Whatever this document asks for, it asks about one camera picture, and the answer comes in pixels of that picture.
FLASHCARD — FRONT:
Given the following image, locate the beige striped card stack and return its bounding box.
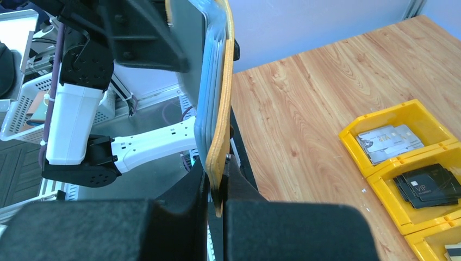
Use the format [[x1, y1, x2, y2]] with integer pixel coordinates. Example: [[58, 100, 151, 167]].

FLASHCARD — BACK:
[[444, 243, 461, 261]]

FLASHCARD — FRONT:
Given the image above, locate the yellow leather card holder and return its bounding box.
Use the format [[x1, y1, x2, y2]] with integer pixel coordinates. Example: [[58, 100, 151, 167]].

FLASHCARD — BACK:
[[165, 1, 235, 217]]

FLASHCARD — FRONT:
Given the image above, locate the yellow bin with black cards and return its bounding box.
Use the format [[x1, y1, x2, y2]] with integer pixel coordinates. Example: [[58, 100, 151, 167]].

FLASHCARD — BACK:
[[367, 143, 460, 235]]

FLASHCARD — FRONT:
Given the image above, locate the yellow bin with silver cards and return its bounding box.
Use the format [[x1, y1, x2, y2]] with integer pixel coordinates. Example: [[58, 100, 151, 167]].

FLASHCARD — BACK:
[[338, 99, 458, 178]]

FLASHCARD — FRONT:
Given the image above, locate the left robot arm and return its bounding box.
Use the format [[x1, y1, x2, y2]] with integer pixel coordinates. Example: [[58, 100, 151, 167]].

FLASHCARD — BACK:
[[36, 1, 196, 188]]

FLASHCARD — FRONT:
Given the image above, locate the white mesh basket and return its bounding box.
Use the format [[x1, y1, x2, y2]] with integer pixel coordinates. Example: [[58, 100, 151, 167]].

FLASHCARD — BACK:
[[0, 72, 116, 145]]

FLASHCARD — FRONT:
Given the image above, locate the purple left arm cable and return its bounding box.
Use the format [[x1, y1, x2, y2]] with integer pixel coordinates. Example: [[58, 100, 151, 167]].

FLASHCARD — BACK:
[[38, 21, 67, 170]]

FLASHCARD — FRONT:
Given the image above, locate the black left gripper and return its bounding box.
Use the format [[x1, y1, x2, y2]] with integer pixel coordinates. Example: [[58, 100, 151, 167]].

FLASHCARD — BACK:
[[32, 0, 190, 73]]

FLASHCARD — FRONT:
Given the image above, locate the silver card stack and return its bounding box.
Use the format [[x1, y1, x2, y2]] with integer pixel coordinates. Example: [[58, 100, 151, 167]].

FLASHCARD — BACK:
[[356, 125, 424, 165]]

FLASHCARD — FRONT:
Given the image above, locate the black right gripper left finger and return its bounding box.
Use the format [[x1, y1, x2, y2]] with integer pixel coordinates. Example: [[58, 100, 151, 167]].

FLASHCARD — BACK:
[[1, 159, 208, 260]]

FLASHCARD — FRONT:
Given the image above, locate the yellow bin with beige cards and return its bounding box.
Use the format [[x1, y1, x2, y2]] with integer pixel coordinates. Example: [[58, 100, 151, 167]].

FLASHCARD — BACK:
[[404, 219, 460, 261]]

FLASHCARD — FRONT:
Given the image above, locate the black card stack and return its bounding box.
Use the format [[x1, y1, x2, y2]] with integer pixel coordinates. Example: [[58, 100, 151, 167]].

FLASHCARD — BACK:
[[393, 164, 460, 209]]

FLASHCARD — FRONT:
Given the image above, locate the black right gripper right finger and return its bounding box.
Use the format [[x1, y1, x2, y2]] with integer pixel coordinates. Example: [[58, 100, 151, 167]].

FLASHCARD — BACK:
[[221, 155, 379, 260]]

